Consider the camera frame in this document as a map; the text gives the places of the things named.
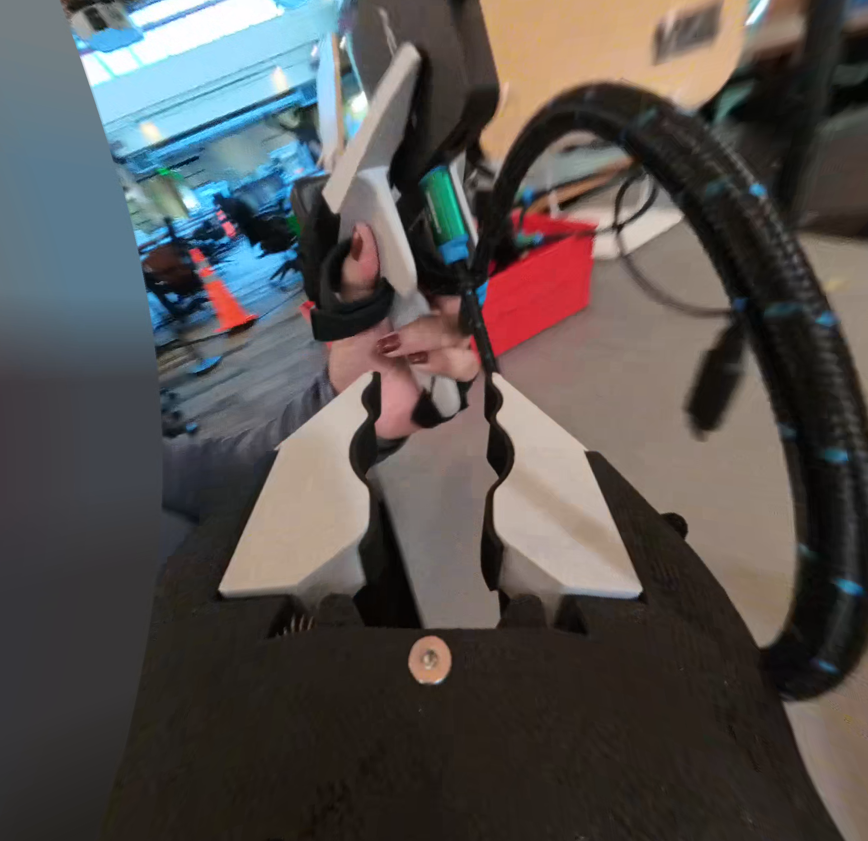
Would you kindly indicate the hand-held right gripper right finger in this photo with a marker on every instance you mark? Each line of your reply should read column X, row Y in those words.
column 563, row 515

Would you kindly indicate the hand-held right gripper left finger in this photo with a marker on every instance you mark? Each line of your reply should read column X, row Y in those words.
column 305, row 515

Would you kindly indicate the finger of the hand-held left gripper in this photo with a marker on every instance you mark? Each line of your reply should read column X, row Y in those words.
column 466, row 204
column 380, row 109

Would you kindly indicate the red plastic bin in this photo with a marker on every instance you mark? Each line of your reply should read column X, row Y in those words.
column 542, row 278

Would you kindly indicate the person's left hand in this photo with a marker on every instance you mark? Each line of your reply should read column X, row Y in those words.
column 434, row 339

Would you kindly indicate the orange traffic cone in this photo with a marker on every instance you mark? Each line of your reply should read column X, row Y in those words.
column 227, row 299

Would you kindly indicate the tan board on white stand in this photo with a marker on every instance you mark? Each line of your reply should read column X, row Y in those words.
column 576, row 54

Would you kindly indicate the black floor lamp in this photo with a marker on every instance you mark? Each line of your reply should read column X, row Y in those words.
column 814, row 75

